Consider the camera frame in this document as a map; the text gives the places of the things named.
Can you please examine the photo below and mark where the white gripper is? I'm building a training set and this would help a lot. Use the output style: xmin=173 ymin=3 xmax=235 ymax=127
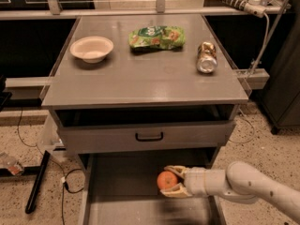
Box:
xmin=160 ymin=165 xmax=207 ymax=198

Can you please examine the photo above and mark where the orange fruit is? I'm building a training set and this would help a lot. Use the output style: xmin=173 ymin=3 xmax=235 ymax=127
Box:
xmin=157 ymin=171 xmax=178 ymax=189

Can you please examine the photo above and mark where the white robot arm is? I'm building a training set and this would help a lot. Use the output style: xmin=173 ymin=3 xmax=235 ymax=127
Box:
xmin=157 ymin=161 xmax=300 ymax=223

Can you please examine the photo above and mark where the grey open middle drawer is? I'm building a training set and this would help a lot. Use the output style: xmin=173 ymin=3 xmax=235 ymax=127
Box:
xmin=79 ymin=149 xmax=226 ymax=225

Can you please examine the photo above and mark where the grey top drawer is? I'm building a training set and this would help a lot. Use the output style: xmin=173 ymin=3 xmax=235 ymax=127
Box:
xmin=54 ymin=104 xmax=237 ymax=154

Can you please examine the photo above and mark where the grey drawer cabinet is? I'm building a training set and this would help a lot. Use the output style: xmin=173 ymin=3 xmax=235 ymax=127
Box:
xmin=42 ymin=14 xmax=248 ymax=167

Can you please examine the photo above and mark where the crushed soda can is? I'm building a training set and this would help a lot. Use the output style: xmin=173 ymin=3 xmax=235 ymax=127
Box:
xmin=196 ymin=41 xmax=218 ymax=74

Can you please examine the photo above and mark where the green chip bag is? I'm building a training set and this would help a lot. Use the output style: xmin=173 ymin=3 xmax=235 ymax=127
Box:
xmin=128 ymin=25 xmax=186 ymax=51

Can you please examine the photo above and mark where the black metal floor bar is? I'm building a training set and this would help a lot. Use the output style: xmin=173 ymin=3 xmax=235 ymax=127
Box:
xmin=25 ymin=151 xmax=50 ymax=215

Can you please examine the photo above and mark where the white paper bowl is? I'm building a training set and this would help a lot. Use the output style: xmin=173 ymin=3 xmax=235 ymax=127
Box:
xmin=69 ymin=37 xmax=113 ymax=64

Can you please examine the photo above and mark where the clear plastic bottle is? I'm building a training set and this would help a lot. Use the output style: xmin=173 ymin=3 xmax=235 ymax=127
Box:
xmin=0 ymin=152 xmax=24 ymax=175

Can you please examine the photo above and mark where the white power strip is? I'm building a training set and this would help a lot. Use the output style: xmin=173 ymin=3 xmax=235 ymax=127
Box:
xmin=220 ymin=0 xmax=266 ymax=18

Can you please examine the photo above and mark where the black floor cable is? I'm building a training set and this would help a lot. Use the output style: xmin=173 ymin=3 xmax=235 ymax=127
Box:
xmin=17 ymin=110 xmax=86 ymax=225

